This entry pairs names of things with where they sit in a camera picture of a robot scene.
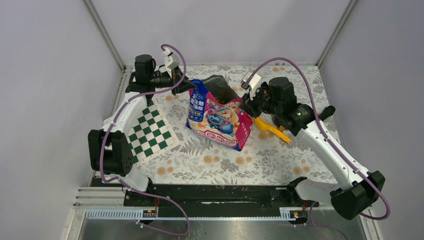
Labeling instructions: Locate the yellow plastic scoop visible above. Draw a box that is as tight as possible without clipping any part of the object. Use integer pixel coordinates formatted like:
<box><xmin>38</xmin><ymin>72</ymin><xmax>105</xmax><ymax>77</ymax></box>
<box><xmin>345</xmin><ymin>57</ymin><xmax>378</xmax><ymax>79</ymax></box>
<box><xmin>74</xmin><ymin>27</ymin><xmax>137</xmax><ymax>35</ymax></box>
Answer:
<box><xmin>252</xmin><ymin>117</ymin><xmax>291</xmax><ymax>144</ymax></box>

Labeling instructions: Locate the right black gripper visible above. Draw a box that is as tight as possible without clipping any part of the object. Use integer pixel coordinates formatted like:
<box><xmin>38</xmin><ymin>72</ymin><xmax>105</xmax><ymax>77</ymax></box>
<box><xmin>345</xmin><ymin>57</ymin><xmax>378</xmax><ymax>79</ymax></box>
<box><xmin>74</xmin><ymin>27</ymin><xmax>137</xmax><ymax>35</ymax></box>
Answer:
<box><xmin>238</xmin><ymin>85</ymin><xmax>282</xmax><ymax>119</ymax></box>

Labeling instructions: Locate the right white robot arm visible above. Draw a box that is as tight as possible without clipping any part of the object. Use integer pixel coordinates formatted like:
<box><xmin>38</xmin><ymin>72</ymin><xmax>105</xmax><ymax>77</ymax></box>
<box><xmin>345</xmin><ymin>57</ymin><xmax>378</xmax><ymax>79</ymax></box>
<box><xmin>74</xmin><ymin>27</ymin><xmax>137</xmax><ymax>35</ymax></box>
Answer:
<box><xmin>240</xmin><ymin>77</ymin><xmax>386</xmax><ymax>220</ymax></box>

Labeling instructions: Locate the green white chessboard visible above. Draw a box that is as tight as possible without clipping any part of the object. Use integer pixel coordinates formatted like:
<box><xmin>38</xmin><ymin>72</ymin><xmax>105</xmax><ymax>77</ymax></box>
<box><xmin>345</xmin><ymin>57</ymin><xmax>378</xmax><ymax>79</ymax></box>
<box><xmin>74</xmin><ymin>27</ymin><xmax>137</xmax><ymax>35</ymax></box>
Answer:
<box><xmin>128</xmin><ymin>100</ymin><xmax>180</xmax><ymax>164</ymax></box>

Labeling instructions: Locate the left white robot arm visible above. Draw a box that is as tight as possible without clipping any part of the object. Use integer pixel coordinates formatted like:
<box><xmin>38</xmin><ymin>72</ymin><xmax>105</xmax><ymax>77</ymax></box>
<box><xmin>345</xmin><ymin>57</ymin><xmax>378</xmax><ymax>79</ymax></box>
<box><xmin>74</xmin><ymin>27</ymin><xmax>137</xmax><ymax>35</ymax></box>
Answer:
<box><xmin>87</xmin><ymin>52</ymin><xmax>194</xmax><ymax>206</ymax></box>

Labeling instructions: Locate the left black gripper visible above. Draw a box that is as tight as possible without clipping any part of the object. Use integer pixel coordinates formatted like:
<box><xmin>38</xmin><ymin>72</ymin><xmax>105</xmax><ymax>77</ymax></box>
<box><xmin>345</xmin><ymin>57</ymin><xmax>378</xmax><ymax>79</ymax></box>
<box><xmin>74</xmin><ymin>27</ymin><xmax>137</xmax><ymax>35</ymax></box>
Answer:
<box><xmin>149</xmin><ymin>65</ymin><xmax>197</xmax><ymax>95</ymax></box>

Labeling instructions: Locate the pink blue pet food bag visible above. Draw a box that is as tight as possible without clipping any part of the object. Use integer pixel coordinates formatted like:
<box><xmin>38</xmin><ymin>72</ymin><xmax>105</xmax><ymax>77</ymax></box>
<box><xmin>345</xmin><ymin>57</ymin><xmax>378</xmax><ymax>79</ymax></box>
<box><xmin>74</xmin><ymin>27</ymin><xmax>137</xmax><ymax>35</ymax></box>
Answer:
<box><xmin>185</xmin><ymin>75</ymin><xmax>253</xmax><ymax>152</ymax></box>

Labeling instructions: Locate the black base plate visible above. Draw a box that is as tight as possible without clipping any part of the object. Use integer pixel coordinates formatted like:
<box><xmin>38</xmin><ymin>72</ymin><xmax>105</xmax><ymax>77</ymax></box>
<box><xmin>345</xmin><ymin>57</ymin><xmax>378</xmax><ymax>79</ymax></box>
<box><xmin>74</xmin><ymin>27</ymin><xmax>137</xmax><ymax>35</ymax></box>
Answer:
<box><xmin>123</xmin><ymin>184</ymin><xmax>313</xmax><ymax>218</ymax></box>

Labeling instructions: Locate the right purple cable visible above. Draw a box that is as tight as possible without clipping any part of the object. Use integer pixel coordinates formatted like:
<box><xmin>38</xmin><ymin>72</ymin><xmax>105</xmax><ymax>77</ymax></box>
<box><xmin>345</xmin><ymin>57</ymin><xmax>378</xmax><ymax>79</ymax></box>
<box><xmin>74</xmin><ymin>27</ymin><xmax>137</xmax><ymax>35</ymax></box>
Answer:
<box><xmin>246</xmin><ymin>56</ymin><xmax>392</xmax><ymax>239</ymax></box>

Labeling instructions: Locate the black marker orange tip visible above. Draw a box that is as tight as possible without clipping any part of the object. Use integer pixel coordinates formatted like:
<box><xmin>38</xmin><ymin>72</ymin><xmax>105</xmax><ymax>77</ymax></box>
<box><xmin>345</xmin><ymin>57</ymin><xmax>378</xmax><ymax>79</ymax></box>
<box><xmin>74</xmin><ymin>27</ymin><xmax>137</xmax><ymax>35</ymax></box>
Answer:
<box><xmin>318</xmin><ymin>105</ymin><xmax>336</xmax><ymax>121</ymax></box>

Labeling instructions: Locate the floral table mat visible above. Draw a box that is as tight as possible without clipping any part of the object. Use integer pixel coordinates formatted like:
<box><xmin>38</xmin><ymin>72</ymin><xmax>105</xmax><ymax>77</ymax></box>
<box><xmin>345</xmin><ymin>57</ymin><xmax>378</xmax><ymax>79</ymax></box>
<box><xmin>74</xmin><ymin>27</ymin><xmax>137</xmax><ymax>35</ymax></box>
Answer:
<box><xmin>127</xmin><ymin>63</ymin><xmax>337</xmax><ymax>186</ymax></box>

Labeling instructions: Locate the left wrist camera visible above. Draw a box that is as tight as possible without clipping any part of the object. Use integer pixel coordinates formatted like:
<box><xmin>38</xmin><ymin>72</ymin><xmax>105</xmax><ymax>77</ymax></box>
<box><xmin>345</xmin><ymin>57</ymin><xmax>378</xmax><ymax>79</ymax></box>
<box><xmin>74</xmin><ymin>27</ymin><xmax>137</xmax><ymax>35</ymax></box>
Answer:
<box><xmin>163</xmin><ymin>47</ymin><xmax>180</xmax><ymax>71</ymax></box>

